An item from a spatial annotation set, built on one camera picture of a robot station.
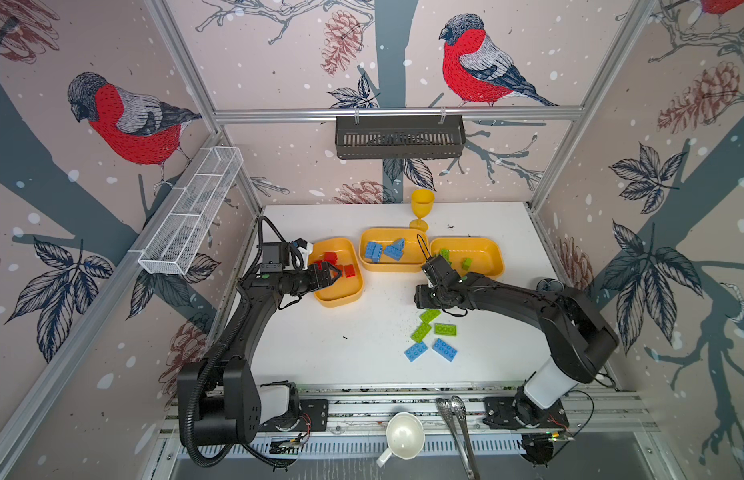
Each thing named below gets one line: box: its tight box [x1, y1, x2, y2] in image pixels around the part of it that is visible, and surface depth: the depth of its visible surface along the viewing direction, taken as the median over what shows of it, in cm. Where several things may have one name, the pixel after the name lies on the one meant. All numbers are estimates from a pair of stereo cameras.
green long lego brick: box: [410, 322, 432, 343], surface depth 89 cm
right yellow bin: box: [429, 236, 505, 279], surface depth 106 cm
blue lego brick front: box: [404, 341, 429, 363], surface depth 85 cm
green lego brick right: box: [434, 323, 457, 336], surface depth 90 cm
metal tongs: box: [435, 395, 481, 480], surface depth 70 cm
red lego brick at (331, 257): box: [324, 252, 338, 266], surface depth 106 cm
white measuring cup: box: [376, 411, 426, 468], surface depth 71 cm
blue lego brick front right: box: [432, 338, 458, 362], surface depth 85 cm
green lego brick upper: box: [419, 308, 442, 324], surface depth 92 cm
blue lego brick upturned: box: [365, 241, 383, 263], surface depth 106 cm
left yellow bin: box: [312, 237, 364, 309], surface depth 102 cm
